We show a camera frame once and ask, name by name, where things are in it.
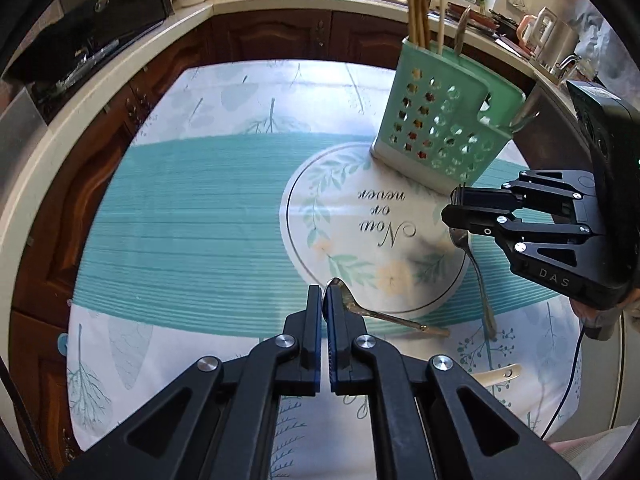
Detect person's light clothing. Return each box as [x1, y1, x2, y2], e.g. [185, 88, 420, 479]
[547, 422, 640, 480]

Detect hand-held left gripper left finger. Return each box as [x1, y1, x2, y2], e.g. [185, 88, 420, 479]
[60, 284, 323, 480]

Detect green plastic utensil holder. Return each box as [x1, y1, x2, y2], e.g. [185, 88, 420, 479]
[370, 35, 527, 196]

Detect black cable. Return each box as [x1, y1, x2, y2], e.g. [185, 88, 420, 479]
[540, 327, 587, 442]

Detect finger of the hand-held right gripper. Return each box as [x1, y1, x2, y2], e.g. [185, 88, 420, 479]
[441, 204, 597, 262]
[450, 170, 598, 218]

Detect group of wooden chopsticks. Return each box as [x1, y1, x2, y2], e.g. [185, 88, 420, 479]
[402, 0, 447, 56]

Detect red pan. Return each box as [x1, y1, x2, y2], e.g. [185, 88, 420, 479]
[447, 2, 493, 26]

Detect black gas stove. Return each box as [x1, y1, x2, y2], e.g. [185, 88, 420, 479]
[30, 20, 166, 111]

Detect steel spoon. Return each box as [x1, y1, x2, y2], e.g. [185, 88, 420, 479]
[447, 227, 498, 338]

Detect small bronze spoon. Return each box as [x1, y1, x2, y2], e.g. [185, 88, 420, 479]
[325, 277, 451, 337]

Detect leaf printed tablecloth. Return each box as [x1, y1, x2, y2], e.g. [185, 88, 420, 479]
[66, 60, 583, 480]

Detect grey appliance with glass door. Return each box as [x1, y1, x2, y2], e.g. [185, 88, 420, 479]
[515, 80, 591, 176]

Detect glass pitcher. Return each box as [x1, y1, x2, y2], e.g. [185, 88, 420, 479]
[552, 52, 596, 86]

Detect white electric kettle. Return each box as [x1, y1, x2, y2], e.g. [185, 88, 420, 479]
[517, 7, 578, 68]

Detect person's right hand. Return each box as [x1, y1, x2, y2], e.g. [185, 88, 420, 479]
[572, 301, 608, 331]

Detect steel utensil with wide handle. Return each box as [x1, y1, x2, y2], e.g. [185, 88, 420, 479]
[452, 6, 472, 57]

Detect steel cleaver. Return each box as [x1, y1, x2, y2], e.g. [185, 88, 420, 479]
[0, 85, 48, 196]

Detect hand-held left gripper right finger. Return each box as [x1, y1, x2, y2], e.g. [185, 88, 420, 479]
[322, 285, 581, 480]

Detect black glossy panel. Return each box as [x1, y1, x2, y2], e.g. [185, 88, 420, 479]
[5, 0, 173, 86]

